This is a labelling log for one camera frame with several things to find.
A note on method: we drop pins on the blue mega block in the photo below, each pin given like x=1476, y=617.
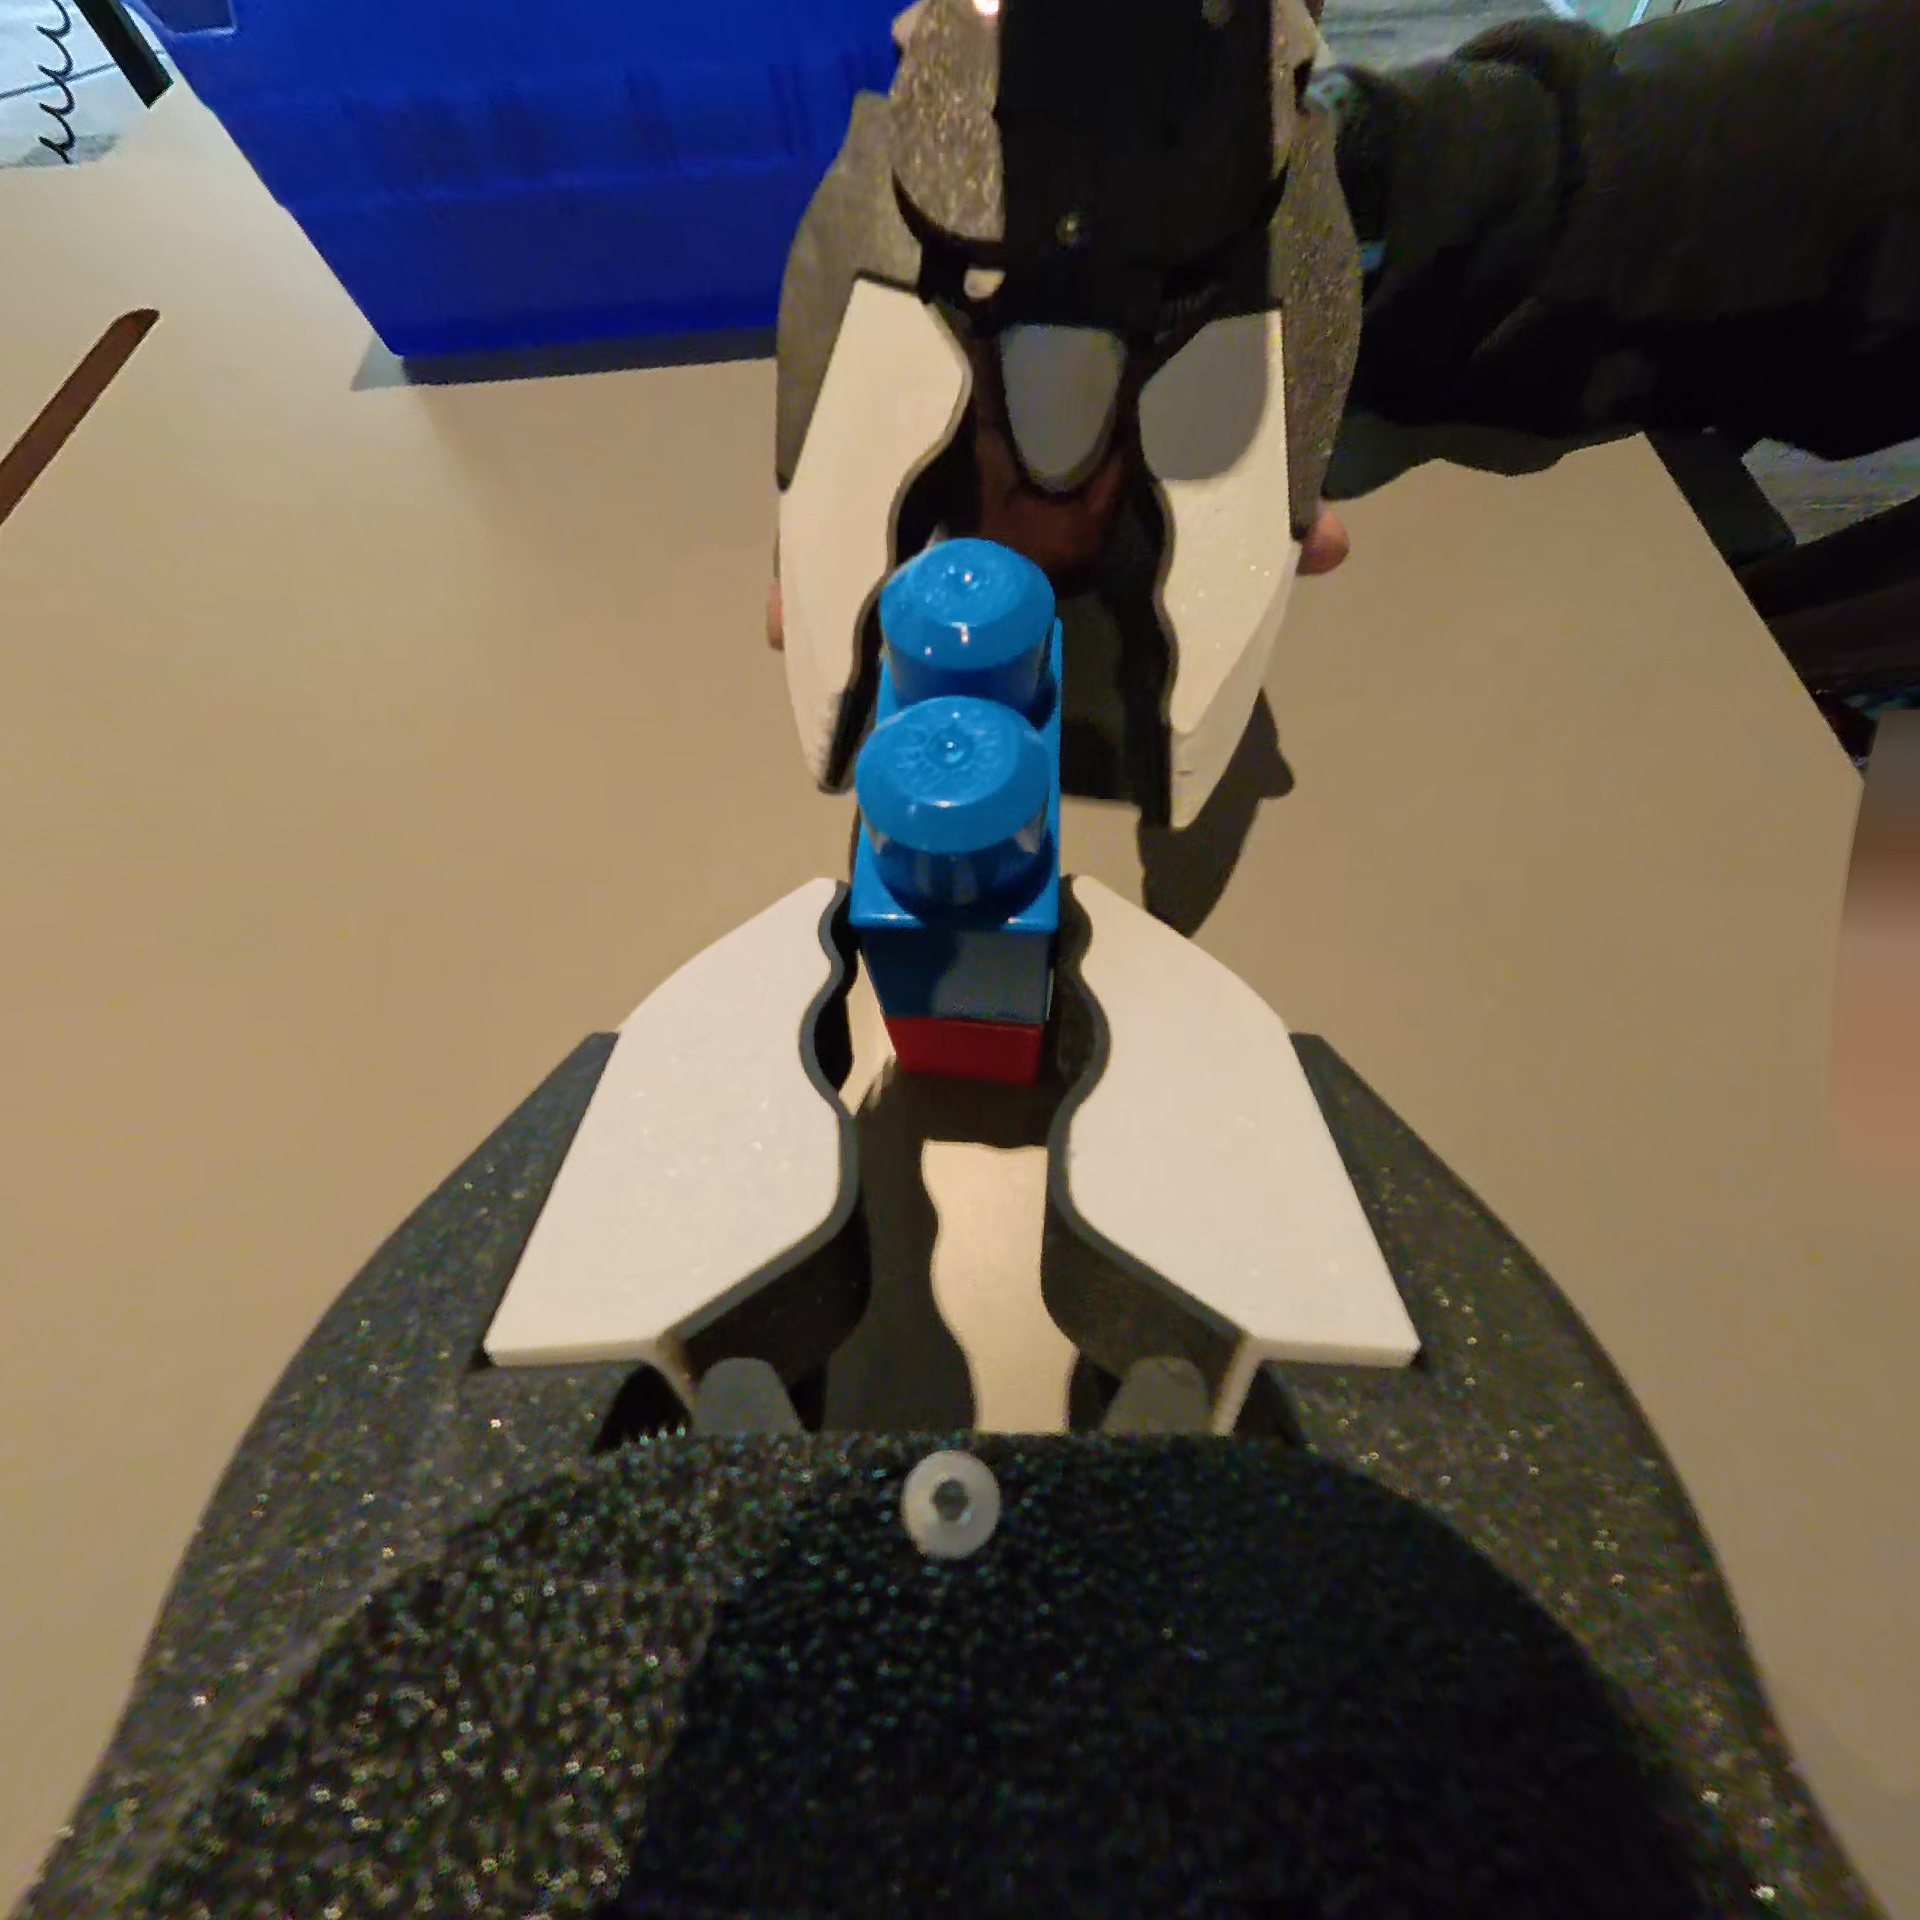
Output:
x=947, y=780

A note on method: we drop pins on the red mega block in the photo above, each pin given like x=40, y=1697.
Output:
x=960, y=1050

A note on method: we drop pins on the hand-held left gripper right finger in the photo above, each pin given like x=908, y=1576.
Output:
x=1216, y=1169

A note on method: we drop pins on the person's right hand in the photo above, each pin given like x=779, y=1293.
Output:
x=1075, y=533

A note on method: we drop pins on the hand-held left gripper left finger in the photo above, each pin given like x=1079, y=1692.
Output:
x=676, y=1169

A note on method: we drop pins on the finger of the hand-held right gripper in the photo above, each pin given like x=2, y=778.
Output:
x=857, y=450
x=1228, y=496

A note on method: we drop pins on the blue plastic bin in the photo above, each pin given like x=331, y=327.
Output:
x=527, y=195

